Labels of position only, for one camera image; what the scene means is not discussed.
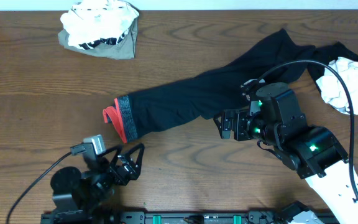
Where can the black shorts red waistband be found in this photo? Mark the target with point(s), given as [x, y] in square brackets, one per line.
[207, 94]

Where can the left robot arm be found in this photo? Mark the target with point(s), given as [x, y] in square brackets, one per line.
[79, 196]

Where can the black crumpled garment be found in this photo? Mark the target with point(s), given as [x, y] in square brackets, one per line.
[327, 54]

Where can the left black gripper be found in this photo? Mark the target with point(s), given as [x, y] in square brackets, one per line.
[117, 170]

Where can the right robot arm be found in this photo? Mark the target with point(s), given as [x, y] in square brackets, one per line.
[313, 152]

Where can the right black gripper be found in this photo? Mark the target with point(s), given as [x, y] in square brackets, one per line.
[242, 117]

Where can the olive green folded garment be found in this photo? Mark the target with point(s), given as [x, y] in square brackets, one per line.
[122, 51]

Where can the white crumpled garment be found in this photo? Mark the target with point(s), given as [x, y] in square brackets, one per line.
[332, 91]

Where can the white printed shirt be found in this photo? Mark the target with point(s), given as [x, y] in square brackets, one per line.
[93, 22]

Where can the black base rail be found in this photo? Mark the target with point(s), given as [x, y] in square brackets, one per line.
[293, 214]

